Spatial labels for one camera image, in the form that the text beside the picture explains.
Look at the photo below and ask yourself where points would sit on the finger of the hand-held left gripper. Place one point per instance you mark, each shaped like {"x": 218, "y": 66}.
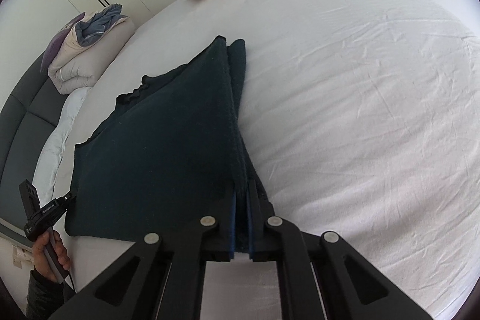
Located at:
{"x": 66, "y": 200}

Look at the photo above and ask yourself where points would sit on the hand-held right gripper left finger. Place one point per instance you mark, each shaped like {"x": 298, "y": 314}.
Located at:
{"x": 225, "y": 230}

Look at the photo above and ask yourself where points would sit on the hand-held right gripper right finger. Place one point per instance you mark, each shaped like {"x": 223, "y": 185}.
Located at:
{"x": 258, "y": 233}

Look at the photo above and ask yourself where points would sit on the dark green sweater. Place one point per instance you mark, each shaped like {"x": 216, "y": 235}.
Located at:
{"x": 157, "y": 155}

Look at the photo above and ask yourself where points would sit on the person's left forearm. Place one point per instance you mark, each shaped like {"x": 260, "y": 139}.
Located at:
{"x": 43, "y": 297}

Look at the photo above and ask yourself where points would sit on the person's left hand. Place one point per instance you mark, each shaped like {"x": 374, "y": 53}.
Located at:
{"x": 41, "y": 256}

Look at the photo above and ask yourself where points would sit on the white pillow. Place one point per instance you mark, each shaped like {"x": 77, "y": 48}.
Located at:
{"x": 56, "y": 143}

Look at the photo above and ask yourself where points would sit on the dark grey padded headboard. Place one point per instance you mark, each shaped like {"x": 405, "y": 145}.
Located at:
{"x": 22, "y": 125}

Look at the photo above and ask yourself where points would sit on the folded beige comforter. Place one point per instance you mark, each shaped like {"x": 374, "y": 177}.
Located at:
{"x": 93, "y": 57}

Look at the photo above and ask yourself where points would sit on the purple pillow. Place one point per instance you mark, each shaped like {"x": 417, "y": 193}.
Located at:
{"x": 52, "y": 46}

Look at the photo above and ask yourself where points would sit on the blue-grey folded cloth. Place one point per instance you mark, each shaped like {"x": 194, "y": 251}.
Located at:
{"x": 97, "y": 25}

